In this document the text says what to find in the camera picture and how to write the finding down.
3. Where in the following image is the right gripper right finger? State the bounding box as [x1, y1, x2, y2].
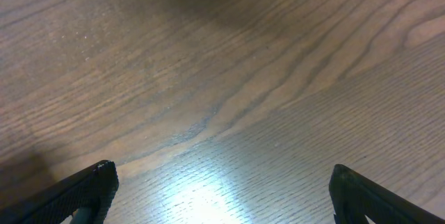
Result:
[329, 164, 444, 224]

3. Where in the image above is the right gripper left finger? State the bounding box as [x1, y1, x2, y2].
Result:
[1, 160, 119, 224]

